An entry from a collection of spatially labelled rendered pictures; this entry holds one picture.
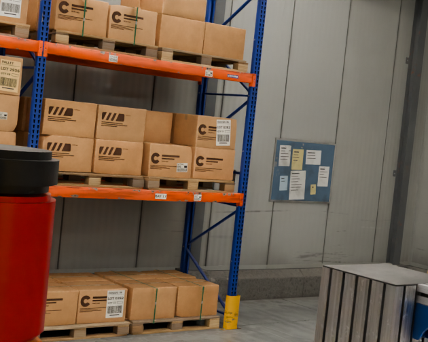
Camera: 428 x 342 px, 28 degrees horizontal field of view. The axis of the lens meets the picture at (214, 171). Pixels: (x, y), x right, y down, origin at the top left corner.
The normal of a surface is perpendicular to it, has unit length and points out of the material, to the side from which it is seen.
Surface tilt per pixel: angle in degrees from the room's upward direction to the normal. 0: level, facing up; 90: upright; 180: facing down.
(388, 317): 90
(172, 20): 86
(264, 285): 90
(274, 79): 90
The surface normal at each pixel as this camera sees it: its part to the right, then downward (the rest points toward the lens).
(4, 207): 0.42, 0.09
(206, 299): 0.63, 0.18
